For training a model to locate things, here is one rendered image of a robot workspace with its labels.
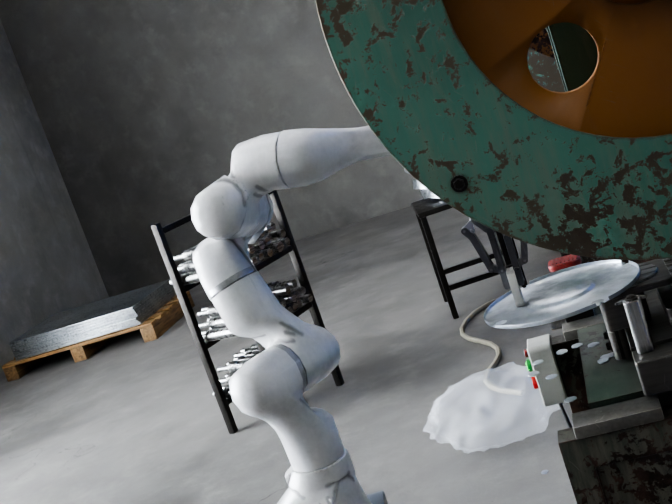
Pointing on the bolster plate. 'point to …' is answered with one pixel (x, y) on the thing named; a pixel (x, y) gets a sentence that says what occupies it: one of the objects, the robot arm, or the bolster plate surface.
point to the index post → (638, 324)
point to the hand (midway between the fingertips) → (515, 286)
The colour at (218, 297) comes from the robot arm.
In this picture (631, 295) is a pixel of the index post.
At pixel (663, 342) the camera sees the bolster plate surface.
